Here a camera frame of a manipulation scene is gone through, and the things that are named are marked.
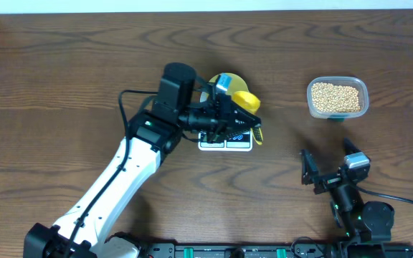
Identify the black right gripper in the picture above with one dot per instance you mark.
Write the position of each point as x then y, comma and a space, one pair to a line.
310, 168

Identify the yellow bowl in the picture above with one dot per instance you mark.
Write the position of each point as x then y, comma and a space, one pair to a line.
236, 84

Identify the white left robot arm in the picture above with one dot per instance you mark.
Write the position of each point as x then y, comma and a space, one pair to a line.
184, 103

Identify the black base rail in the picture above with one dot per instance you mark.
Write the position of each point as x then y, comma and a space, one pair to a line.
264, 250

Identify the white kitchen scale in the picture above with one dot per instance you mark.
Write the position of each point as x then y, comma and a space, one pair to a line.
226, 145

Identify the clear plastic container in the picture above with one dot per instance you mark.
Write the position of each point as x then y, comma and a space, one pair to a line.
345, 81

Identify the green tape label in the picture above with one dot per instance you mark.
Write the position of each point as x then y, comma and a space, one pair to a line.
336, 120

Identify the yellow measuring scoop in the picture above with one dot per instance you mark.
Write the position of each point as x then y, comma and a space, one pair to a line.
251, 104

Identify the pile of soybeans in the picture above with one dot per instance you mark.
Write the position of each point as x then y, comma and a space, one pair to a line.
330, 98

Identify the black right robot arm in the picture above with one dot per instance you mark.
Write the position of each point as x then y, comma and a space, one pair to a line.
367, 224

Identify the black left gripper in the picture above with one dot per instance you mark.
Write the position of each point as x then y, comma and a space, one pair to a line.
220, 112

